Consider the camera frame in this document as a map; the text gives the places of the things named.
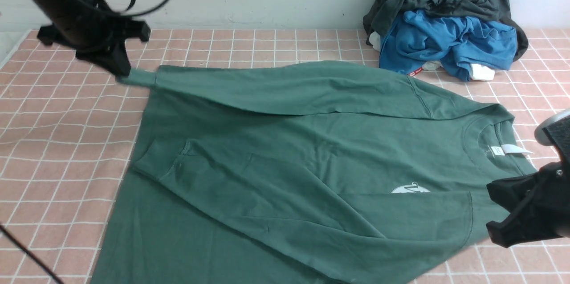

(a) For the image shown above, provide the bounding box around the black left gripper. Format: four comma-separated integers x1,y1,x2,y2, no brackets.
37,5,151,77

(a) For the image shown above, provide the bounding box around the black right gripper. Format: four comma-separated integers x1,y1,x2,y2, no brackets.
486,162,570,248

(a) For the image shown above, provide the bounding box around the green long-sleeved shirt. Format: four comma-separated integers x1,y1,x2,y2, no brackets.
91,61,535,284

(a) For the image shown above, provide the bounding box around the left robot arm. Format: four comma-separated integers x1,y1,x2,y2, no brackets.
32,0,151,77

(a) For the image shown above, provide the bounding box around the blue shirt in pile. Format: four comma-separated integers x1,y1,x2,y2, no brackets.
379,10,517,81

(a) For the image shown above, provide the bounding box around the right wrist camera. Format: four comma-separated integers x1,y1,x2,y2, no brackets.
534,109,570,162

